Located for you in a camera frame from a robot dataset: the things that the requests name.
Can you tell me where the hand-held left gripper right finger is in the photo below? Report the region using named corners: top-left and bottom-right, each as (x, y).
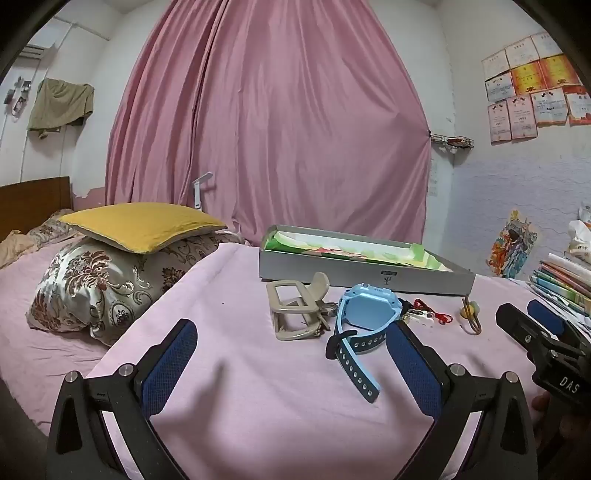
top-left (385, 318), bottom-right (539, 480)

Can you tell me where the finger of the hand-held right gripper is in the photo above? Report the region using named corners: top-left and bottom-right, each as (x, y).
top-left (495, 303), bottom-right (544, 357)
top-left (526, 298), bottom-right (588, 345)

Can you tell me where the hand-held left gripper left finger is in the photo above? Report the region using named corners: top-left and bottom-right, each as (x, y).
top-left (48, 318), bottom-right (199, 480)

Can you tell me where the yellow pendant with brown cord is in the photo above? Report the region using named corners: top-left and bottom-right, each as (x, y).
top-left (459, 298), bottom-right (483, 334)

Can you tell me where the red cord bracelet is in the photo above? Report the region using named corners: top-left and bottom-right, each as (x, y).
top-left (399, 299), bottom-right (454, 328)

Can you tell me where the beige hair claw clip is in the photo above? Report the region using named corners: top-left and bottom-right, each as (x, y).
top-left (265, 271), bottom-right (331, 342)

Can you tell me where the grey shallow box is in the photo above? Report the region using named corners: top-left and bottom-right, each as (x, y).
top-left (259, 224), bottom-right (476, 296)

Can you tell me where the stack of books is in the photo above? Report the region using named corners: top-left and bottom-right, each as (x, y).
top-left (526, 251), bottom-right (591, 319)

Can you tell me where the blue smartwatch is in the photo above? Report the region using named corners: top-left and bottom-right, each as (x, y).
top-left (325, 284), bottom-right (407, 404)

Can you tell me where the white plastic bag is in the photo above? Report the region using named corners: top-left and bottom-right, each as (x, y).
top-left (563, 208), bottom-right (591, 266)

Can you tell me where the pink table cloth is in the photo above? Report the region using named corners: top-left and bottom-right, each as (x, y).
top-left (88, 242), bottom-right (555, 480)

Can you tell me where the floral satin pillow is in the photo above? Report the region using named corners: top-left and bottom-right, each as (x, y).
top-left (25, 228), bottom-right (250, 347)

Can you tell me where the printed cloth box lining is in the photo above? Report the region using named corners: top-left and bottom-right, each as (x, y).
top-left (264, 229), bottom-right (455, 272)

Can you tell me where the yellow pillow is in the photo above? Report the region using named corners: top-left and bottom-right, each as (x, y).
top-left (59, 203), bottom-right (228, 254)

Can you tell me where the pink bed sheet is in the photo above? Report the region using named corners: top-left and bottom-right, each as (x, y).
top-left (0, 242), bottom-right (139, 425)

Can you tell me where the white folding lamp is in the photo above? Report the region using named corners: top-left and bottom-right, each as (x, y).
top-left (191, 172), bottom-right (214, 210)

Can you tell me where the beige floral quilt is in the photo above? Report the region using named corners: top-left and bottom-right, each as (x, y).
top-left (0, 209), bottom-right (88, 269)

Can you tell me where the wooden headboard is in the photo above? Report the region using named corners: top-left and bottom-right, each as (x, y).
top-left (0, 176), bottom-right (75, 243)

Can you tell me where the pink curtain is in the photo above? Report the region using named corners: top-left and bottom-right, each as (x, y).
top-left (105, 0), bottom-right (432, 247)

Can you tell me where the olive hanging cloth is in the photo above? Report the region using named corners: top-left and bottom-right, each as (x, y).
top-left (27, 78), bottom-right (95, 139)

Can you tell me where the colourful figure wall sticker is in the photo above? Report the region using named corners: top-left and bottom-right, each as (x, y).
top-left (487, 210), bottom-right (539, 280)

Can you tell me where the wire wall shelf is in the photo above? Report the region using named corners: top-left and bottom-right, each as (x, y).
top-left (429, 133), bottom-right (475, 155)

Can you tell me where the group of wall certificates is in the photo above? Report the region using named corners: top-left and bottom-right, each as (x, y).
top-left (481, 31), bottom-right (591, 146)

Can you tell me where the grey wall hook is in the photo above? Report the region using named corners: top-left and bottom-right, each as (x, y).
top-left (4, 76), bottom-right (33, 118)

